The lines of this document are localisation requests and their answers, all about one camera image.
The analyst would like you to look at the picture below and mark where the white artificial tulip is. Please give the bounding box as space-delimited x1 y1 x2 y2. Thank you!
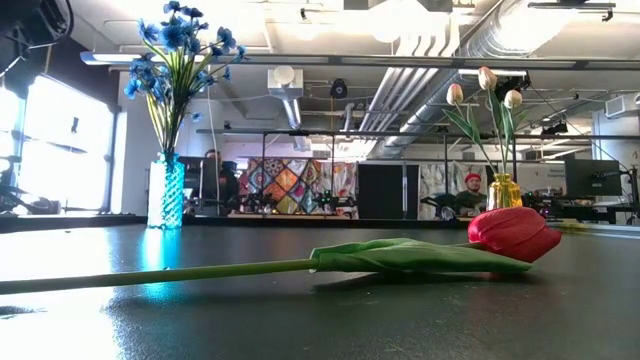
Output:
476 65 511 177
501 88 530 177
442 82 501 177

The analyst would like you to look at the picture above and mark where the red artificial tulip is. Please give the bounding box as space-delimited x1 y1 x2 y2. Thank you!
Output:
0 206 563 296

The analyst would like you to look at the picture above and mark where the blue textured glass vase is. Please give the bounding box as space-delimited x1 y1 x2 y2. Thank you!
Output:
147 152 186 230

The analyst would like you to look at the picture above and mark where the yellow glass vase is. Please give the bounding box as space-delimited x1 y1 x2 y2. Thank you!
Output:
487 172 524 211

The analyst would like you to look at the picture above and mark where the colourful patterned curtain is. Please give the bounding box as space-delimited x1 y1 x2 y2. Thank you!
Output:
238 158 359 219

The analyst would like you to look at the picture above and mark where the black partition panel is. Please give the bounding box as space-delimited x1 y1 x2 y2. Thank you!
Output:
357 162 421 221

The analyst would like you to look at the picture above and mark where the person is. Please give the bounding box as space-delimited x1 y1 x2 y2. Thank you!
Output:
202 148 241 214
453 172 490 211

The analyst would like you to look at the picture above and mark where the black ceiling speaker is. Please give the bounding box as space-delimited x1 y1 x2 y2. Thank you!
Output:
329 78 350 100

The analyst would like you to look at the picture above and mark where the white ceiling unit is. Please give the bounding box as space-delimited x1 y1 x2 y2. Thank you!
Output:
267 65 305 101

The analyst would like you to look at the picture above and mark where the white leaf-print curtain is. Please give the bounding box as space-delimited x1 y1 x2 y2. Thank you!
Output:
419 162 494 221

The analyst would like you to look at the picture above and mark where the overhead aluminium beam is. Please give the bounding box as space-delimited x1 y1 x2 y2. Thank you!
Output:
79 52 640 70

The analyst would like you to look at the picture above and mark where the black computer monitor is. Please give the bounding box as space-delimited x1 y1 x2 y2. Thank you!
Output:
183 155 222 201
564 158 624 198

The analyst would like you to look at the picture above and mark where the white air conditioner unit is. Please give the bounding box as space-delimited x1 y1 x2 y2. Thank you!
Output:
603 92 640 120

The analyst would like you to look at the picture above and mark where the silver ceiling duct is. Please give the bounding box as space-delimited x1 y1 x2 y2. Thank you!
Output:
359 0 531 161

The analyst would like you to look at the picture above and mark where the overhead camera mount bar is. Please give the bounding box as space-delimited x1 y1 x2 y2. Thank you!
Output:
527 1 617 22

